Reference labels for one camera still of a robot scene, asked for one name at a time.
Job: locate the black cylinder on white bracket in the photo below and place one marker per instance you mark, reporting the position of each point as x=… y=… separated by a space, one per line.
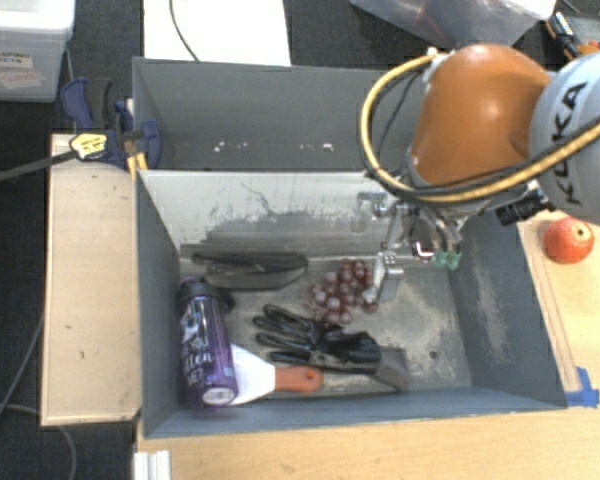
x=522 y=209

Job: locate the pale wood flat board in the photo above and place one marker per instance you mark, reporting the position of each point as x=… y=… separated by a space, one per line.
x=87 y=288

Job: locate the purple plastic bottle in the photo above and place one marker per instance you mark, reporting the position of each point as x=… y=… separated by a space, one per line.
x=205 y=348

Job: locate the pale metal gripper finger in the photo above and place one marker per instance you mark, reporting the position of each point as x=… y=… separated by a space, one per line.
x=389 y=278
x=372 y=205

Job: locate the dark grey flat scraper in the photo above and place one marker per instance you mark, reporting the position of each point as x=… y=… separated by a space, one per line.
x=392 y=368

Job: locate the black stapler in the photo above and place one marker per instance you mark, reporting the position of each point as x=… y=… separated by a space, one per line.
x=252 y=270

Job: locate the grey metal bin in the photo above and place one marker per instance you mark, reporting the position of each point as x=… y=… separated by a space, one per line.
x=290 y=113

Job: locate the dark red toy grapes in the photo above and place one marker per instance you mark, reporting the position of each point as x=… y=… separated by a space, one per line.
x=341 y=293

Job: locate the red apple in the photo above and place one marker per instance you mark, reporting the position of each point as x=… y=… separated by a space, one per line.
x=569 y=240

